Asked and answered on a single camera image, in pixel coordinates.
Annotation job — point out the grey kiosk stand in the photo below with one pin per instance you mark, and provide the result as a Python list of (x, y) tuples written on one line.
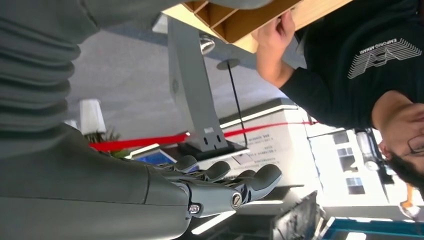
[(192, 99)]

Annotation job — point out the blue display screen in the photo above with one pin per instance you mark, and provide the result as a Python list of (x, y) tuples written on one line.
[(155, 158)]

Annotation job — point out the red barrier belt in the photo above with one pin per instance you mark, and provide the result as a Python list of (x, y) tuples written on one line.
[(139, 143)]

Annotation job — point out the chrome round fitting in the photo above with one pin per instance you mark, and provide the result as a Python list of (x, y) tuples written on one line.
[(207, 44)]

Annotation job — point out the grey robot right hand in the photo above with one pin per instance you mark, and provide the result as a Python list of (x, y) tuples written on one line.
[(82, 192)]

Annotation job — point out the green plant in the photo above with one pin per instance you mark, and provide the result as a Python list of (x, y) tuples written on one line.
[(106, 137)]

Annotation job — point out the person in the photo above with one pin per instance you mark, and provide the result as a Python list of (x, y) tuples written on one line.
[(348, 82)]

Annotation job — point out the white reception counter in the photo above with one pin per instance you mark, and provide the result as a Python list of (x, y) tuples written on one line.
[(281, 155)]

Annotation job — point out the wooden card organizer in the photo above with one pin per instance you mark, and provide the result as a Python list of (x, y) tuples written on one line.
[(238, 23)]

